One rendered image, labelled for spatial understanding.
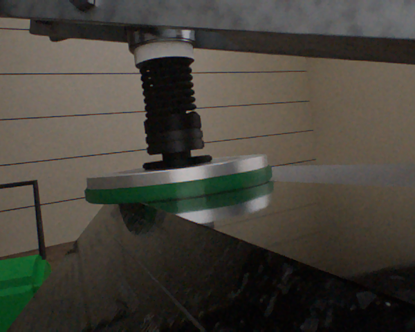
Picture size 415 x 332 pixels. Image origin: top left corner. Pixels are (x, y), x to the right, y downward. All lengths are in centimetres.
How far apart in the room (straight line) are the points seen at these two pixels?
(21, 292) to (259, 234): 143
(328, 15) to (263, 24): 6
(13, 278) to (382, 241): 151
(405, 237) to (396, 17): 24
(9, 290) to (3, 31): 391
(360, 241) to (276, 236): 4
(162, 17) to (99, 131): 470
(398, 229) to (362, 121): 616
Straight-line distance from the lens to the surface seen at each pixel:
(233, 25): 40
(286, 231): 19
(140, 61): 46
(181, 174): 37
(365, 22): 38
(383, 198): 26
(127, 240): 34
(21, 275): 161
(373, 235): 18
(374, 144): 624
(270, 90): 648
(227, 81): 601
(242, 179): 39
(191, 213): 27
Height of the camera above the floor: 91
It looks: 3 degrees down
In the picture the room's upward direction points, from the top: 7 degrees counter-clockwise
